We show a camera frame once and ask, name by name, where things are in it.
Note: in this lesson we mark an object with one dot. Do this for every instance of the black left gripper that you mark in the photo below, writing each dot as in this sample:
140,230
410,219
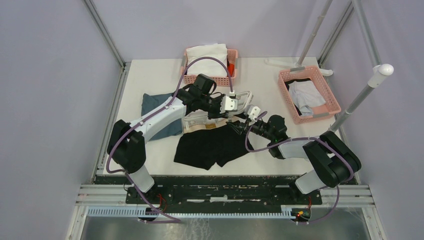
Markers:
217,114

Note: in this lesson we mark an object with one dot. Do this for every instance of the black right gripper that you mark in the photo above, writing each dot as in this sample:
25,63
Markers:
238,127

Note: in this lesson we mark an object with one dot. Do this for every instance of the black underwear beige waistband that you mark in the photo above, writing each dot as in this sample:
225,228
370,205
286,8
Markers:
204,148

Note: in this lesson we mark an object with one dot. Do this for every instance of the pink basket with white cloth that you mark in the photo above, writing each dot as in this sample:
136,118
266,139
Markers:
232,63

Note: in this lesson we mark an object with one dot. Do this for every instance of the pink basket with underwear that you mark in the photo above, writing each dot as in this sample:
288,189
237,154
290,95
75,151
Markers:
312,72

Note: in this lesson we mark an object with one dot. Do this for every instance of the white clip hanger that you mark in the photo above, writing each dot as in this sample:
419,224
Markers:
198,120

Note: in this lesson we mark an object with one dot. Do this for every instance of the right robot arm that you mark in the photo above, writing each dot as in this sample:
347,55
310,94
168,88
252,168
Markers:
332,160

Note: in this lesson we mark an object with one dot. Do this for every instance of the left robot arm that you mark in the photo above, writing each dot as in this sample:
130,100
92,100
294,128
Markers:
126,150

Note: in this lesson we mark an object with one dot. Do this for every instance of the light grey underwear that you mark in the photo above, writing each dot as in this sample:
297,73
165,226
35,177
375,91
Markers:
305,96

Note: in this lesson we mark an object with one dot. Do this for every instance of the white crumpled cloth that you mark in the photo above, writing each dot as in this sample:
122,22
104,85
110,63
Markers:
207,67

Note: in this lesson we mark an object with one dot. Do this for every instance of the folded blue-grey cloth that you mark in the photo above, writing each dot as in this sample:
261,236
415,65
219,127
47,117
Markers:
150,103

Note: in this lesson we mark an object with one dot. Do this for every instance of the metal drying rack stand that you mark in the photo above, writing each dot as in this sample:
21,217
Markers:
380,71

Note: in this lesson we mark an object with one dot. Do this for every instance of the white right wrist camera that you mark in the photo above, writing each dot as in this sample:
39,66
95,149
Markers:
252,112

